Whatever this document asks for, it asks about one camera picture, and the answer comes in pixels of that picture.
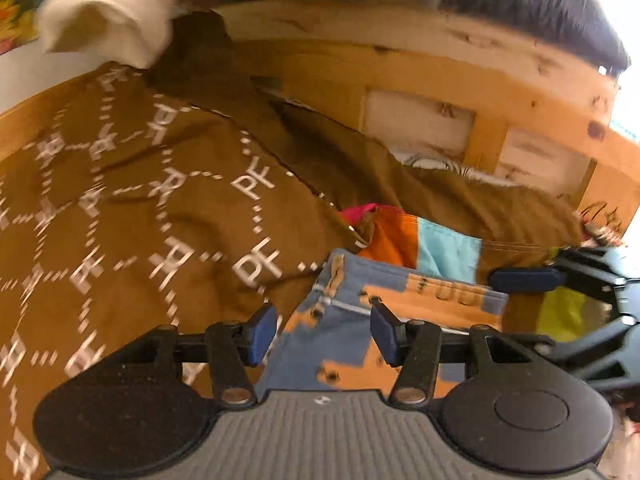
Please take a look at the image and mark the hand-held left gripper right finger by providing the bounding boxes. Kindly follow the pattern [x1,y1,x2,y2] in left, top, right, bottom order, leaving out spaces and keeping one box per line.
[369,297,556,407]

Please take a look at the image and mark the white patterned cloth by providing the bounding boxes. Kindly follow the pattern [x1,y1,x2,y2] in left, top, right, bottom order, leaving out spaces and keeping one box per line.
[395,152,501,186]

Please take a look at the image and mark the brown printed blanket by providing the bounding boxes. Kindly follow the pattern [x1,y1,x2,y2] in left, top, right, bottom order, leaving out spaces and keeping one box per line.
[0,10,586,480]

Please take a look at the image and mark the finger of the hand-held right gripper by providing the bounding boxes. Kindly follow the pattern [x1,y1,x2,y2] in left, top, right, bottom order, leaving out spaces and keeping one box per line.
[545,310,640,393]
[489,246,640,311]

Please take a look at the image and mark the blue pants with orange print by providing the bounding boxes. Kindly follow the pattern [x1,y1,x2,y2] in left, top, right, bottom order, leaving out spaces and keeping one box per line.
[255,247,509,393]

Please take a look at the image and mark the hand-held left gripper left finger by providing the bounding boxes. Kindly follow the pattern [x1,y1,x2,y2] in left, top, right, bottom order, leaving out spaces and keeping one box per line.
[117,304,278,407]

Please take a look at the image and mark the cream garment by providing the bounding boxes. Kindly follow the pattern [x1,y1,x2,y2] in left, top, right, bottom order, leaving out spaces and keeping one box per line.
[37,0,446,69]

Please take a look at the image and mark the floral cushion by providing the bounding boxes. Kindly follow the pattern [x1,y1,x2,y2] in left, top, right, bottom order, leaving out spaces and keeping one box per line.
[0,0,57,56]

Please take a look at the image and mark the dark blue cloth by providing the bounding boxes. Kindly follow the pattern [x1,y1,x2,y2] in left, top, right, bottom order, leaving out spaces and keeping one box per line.
[440,0,632,77]

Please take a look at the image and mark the wooden bed frame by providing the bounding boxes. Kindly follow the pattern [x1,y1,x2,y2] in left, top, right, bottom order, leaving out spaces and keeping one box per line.
[0,2,640,241]

